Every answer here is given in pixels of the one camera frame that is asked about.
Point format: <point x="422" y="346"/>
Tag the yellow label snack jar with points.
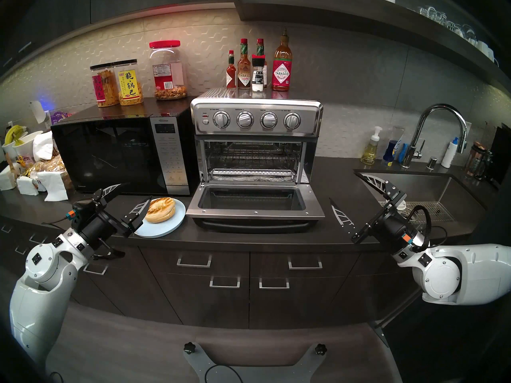
<point x="129" y="85"/>

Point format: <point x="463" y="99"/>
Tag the yellow bananas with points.
<point x="12" y="133"/>

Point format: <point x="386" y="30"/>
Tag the blue sponge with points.
<point x="402" y="153"/>

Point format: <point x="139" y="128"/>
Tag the dark wood base cabinet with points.
<point x="223" y="306"/>

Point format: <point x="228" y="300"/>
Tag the stainless steel toaster oven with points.
<point x="255" y="105"/>

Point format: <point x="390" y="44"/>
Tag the glass french press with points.
<point x="476" y="162"/>

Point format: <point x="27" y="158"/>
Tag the silver oven knob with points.
<point x="268" y="120"/>
<point x="245" y="119"/>
<point x="221" y="119"/>
<point x="292" y="121"/>

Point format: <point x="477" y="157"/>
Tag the grey robot base bracket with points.
<point x="255" y="372"/>

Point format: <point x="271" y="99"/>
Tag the purple snack packet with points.
<point x="60" y="117"/>

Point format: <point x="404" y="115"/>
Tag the yellow liquid soap dispenser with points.
<point x="371" y="151"/>

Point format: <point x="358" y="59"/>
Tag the white box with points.
<point x="6" y="178"/>

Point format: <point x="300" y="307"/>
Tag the black silver microwave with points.
<point x="119" y="154"/>

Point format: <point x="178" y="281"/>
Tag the chrome sink fitting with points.
<point x="431" y="163"/>

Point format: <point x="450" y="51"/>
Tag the foil lined oven tray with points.
<point x="251" y="179"/>

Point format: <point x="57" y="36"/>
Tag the white paper napkin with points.
<point x="54" y="188"/>

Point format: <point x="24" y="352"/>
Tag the green neck sauce bottle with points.
<point x="260" y="47"/>

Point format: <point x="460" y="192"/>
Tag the clear bag of bread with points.
<point x="46" y="164"/>

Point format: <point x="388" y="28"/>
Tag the dark wall shelf unit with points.
<point x="319" y="11"/>

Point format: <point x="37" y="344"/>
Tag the blue dish soap bottle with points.
<point x="390" y="153"/>

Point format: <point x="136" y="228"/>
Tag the clear drinking glass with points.
<point x="439" y="17"/>
<point x="424" y="12"/>
<point x="467" y="30"/>

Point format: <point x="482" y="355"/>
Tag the small red Tabasco bottle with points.
<point x="231" y="75"/>

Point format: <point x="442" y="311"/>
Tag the white bottle blue cap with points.
<point x="448" y="156"/>

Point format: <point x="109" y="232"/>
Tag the large orange Tabasco bottle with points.
<point x="282" y="73"/>

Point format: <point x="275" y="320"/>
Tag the toasted bagel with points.
<point x="160" y="210"/>

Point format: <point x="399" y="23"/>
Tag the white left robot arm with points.
<point x="36" y="306"/>

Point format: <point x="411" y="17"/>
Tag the white paper bag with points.
<point x="43" y="147"/>

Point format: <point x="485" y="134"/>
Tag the red lid clear snack jar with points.
<point x="167" y="75"/>

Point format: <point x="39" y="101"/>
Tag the white paper roll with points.
<point x="38" y="111"/>

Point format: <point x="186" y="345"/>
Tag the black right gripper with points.
<point x="393" y="226"/>

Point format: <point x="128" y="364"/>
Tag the chrome gooseneck faucet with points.
<point x="406" y="159"/>

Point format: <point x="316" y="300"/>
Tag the grey wall cabinet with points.
<point x="139" y="3"/>

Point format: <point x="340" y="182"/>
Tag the brown sauce Tabasco bottle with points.
<point x="244" y="75"/>

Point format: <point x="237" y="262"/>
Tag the black bracket knob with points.
<point x="320" y="349"/>
<point x="189" y="348"/>

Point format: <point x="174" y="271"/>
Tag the black countertop appliance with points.
<point x="503" y="154"/>

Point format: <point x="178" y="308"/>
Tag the light blue plate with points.
<point x="175" y="222"/>

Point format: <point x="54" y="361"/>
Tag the white bowl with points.
<point x="26" y="145"/>

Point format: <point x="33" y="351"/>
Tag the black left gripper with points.
<point x="96" y="226"/>

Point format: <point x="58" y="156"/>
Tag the metal sink grid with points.
<point x="441" y="212"/>

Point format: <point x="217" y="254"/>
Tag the white mug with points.
<point x="474" y="41"/>
<point x="484" y="49"/>

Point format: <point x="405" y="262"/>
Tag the stainless steel sink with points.
<point x="431" y="186"/>

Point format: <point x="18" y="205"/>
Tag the red label snack jar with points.
<point x="102" y="89"/>

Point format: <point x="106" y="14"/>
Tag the glass oven door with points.
<point x="255" y="216"/>

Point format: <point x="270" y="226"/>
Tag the white container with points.
<point x="27" y="185"/>

